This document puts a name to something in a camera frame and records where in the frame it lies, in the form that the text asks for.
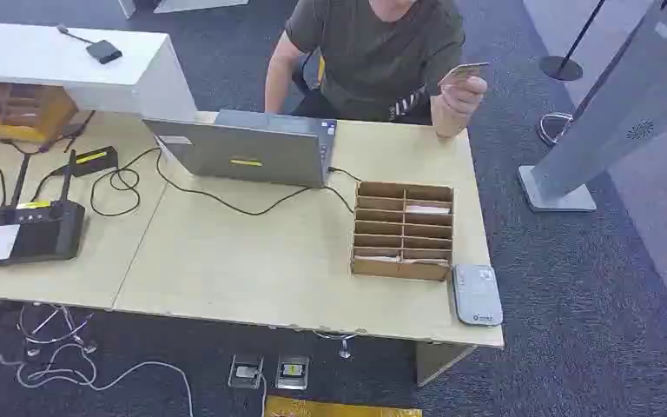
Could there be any printed card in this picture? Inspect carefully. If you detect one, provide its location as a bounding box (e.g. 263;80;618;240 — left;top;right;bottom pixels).
439;62;491;86

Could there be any pale card in box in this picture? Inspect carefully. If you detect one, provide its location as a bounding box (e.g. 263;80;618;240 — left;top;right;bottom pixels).
355;255;450;266

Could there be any wooden card box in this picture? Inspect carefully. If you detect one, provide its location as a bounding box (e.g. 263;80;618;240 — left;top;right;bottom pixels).
350;181;455;283

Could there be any grey laptop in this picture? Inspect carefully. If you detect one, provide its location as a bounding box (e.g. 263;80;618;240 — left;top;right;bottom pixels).
142;109;338;189

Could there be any chrome desk foot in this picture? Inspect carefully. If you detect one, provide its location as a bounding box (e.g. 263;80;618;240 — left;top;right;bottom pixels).
313;330;358;361

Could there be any person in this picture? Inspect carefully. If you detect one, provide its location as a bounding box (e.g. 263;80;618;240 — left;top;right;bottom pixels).
264;0;490;139

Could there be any floor socket with yellow label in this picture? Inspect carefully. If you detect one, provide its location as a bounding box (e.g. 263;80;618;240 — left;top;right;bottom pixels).
274;354;310;391

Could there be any grey card reader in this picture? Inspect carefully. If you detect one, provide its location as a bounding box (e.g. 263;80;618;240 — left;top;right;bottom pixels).
452;263;505;328

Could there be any person's left hand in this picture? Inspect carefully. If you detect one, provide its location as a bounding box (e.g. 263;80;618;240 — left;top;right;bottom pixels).
438;75;489;116

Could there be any floor socket with white plug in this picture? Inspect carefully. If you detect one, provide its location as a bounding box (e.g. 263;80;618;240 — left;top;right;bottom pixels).
228;354;266;391

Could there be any pale desk leg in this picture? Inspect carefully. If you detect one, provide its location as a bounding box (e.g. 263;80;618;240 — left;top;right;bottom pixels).
415;341;478;387

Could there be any yellow floor sheet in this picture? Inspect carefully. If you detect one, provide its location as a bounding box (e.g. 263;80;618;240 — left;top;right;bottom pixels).
264;394;424;417

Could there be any black adapter with yellow label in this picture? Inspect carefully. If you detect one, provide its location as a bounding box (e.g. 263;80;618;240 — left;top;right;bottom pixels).
50;145;120;178

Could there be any white furniture base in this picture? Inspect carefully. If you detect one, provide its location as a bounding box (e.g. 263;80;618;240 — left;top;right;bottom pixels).
117;0;249;18

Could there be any small black hub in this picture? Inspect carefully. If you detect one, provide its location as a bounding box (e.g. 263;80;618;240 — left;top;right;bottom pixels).
84;39;123;65

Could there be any black router with antennas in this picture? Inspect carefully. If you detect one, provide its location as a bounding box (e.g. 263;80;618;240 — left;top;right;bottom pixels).
0;150;87;267

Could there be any grey kiosk stand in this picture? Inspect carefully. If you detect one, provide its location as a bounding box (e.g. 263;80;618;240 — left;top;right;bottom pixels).
517;0;667;214

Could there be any chrome stool base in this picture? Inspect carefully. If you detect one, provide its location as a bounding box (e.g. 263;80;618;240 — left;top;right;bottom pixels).
17;303;99;355

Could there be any white desk shelf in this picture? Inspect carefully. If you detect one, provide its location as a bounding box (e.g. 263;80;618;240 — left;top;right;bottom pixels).
0;21;198;123

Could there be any wooden box on yellow base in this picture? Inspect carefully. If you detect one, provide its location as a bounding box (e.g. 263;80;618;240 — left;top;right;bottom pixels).
0;80;80;145

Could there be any long black laptop cable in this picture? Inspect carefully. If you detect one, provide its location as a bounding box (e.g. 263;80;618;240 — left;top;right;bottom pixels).
89;146;363;219

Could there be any white floor cable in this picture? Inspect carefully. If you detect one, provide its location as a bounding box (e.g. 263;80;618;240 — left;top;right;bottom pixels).
0;334;196;417

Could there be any round base with cable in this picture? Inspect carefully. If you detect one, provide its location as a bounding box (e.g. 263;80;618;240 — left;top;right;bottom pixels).
536;112;575;148

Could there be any black stanchion post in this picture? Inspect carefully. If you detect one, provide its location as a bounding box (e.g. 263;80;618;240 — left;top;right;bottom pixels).
538;0;608;82

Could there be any black cable under shelf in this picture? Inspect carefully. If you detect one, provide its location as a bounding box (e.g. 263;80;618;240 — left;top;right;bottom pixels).
0;110;97;156

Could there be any thin grey hub cable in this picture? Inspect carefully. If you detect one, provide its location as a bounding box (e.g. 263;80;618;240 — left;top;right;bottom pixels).
56;23;96;46

